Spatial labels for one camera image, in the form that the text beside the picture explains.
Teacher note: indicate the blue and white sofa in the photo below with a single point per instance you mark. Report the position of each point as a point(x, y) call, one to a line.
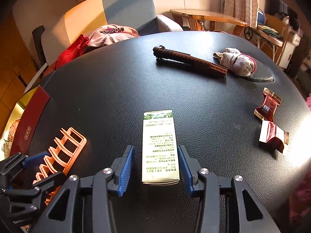
point(126, 9)

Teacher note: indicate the wooden side table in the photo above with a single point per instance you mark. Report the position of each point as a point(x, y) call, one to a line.
point(209, 15)

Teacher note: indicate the orange plastic rack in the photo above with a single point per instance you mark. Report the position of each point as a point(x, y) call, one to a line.
point(78, 148)

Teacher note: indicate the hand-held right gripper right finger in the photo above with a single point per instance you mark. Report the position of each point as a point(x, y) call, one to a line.
point(186, 172)

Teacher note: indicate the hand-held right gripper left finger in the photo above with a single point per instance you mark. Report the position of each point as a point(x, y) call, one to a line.
point(125, 172)

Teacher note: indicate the brown brick toy gun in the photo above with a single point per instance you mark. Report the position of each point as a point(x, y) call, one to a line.
point(194, 62)

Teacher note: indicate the white cabinet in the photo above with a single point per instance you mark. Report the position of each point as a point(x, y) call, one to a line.
point(289, 48)

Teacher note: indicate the black chair back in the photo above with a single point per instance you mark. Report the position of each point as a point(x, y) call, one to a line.
point(38, 43)

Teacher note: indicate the red candy wrapper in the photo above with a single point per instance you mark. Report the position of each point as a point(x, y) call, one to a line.
point(267, 105)
point(271, 134)

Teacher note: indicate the red cloth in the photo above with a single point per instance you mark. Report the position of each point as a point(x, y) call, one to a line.
point(70, 51)

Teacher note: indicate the blue globe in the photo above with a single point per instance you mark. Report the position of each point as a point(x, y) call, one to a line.
point(261, 15)

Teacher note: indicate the rolled white socks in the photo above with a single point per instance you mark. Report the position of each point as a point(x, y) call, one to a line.
point(238, 62)

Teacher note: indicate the black hand wheel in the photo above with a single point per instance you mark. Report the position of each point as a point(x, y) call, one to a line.
point(248, 33)

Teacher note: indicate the pink floral cloth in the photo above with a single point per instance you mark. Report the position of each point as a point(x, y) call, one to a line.
point(302, 199)

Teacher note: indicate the beige patterned curtain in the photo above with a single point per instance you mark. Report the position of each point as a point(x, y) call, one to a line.
point(240, 0)

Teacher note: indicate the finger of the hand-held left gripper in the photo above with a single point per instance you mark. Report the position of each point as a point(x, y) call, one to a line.
point(34, 159)
point(52, 180)

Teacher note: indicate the white box with green print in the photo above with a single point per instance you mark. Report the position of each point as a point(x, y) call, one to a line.
point(160, 145)

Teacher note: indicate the dark red gift box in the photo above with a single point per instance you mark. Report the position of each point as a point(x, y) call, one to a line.
point(31, 121)

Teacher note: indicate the pink cloth with dark beads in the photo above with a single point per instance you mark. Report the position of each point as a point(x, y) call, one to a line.
point(109, 37)

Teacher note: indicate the green cloth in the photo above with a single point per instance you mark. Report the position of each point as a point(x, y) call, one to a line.
point(269, 32)

